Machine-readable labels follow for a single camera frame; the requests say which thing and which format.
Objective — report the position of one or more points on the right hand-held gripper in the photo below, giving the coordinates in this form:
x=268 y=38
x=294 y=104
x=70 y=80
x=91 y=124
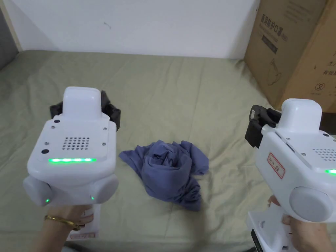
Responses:
x=296 y=168

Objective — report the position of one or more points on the blue crumpled shirt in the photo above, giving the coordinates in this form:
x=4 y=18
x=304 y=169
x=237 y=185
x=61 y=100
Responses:
x=170 y=173

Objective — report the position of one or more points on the bed with pale green sheet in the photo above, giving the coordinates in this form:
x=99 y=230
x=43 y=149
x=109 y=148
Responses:
x=168 y=99

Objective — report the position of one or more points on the person's right hand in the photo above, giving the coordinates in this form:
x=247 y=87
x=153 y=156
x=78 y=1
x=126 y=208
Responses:
x=315 y=236

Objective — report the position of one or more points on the large brown cardboard carton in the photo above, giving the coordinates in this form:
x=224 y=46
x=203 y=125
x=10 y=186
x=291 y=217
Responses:
x=291 y=47

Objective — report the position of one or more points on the grey padded headboard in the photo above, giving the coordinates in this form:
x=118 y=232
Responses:
x=6 y=44

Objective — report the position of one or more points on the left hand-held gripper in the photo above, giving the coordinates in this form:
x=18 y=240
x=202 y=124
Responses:
x=76 y=162

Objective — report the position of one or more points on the person's left forearm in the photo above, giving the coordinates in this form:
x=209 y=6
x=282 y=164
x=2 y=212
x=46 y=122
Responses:
x=53 y=236

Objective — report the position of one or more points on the person's left hand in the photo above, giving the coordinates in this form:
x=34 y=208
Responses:
x=71 y=214

